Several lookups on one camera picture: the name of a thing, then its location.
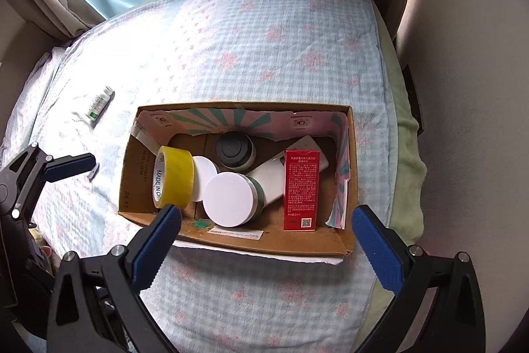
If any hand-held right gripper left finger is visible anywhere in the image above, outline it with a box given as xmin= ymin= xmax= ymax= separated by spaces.
xmin=46 ymin=204 xmax=183 ymax=353

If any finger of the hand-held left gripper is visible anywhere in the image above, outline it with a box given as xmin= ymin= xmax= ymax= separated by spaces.
xmin=0 ymin=143 xmax=97 ymax=219

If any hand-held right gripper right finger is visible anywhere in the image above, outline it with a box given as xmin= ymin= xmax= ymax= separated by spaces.
xmin=351 ymin=205 xmax=487 ymax=353

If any small white bottle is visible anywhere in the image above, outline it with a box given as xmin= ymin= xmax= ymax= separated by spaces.
xmin=85 ymin=86 xmax=115 ymax=121

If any yellow tape roll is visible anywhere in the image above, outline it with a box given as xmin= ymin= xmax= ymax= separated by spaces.
xmin=152 ymin=146 xmax=195 ymax=210

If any cardboard box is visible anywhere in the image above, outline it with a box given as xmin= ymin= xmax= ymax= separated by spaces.
xmin=118 ymin=101 xmax=358 ymax=267

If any white round lid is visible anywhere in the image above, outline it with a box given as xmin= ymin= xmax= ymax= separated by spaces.
xmin=191 ymin=156 xmax=221 ymax=203

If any red carton box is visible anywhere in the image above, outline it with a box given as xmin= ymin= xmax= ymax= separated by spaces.
xmin=283 ymin=149 xmax=322 ymax=232

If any white lid green jar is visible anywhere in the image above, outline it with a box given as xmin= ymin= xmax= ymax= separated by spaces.
xmin=204 ymin=171 xmax=266 ymax=227

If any white rectangular tube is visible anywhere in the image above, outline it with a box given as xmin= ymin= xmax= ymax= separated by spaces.
xmin=247 ymin=135 xmax=330 ymax=209

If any small black jar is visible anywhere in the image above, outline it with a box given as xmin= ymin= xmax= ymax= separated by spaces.
xmin=215 ymin=133 xmax=256 ymax=172

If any checkered floral bed sheet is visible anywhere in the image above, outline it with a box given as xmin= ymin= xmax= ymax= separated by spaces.
xmin=0 ymin=0 xmax=393 ymax=353

